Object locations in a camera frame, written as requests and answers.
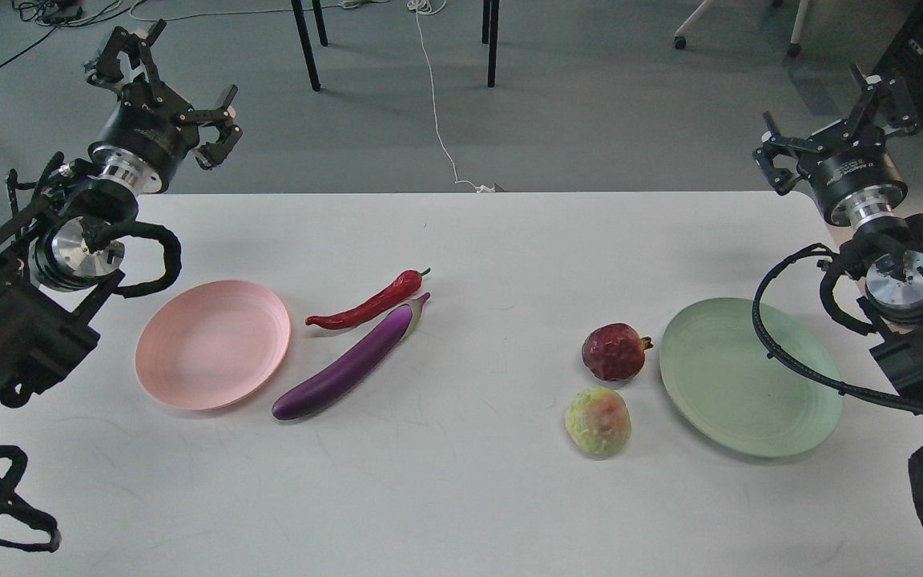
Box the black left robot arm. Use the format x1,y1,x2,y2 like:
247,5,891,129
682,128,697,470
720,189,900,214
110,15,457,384
0,19,243,552

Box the black table leg left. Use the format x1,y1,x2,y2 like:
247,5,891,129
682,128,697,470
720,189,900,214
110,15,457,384
290,0,328,92

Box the white office chair base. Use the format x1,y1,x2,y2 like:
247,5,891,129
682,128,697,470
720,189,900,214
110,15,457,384
671,1,814,61

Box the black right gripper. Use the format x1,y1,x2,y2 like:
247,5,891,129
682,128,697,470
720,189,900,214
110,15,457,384
753,64,923,228

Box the black table leg right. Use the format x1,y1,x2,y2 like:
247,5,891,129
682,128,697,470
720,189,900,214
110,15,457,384
481,0,501,88

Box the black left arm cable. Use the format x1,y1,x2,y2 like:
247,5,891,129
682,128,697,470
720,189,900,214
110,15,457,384
81,220,183,300

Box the white cable on floor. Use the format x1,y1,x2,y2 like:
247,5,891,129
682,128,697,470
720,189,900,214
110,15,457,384
406,0,506,194

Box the yellow green apple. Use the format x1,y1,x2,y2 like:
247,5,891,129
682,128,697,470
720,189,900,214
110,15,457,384
564,386,631,457

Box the purple eggplant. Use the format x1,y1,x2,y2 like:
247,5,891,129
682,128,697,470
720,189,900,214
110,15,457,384
271,292,431,421

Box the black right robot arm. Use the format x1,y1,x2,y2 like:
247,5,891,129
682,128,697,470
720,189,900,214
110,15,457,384
751,67,923,526

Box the red chili pepper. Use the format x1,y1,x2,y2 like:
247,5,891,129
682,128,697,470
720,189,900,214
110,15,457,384
304,268,431,331

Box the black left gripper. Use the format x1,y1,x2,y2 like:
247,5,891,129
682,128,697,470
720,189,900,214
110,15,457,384
87,21,243,195

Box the black table leg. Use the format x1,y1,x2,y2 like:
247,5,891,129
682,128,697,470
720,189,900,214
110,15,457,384
481,0,501,88
290,0,328,92

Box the black cables on floor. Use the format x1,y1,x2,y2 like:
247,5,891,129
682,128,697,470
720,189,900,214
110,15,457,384
0,0,294,93

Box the pink plate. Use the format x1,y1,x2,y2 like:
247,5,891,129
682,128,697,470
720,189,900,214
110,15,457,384
133,279,292,410

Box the dark red pomegranate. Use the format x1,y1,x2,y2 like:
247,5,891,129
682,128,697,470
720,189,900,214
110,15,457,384
580,324,655,382

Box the green plate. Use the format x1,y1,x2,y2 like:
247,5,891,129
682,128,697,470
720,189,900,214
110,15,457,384
659,298,843,458

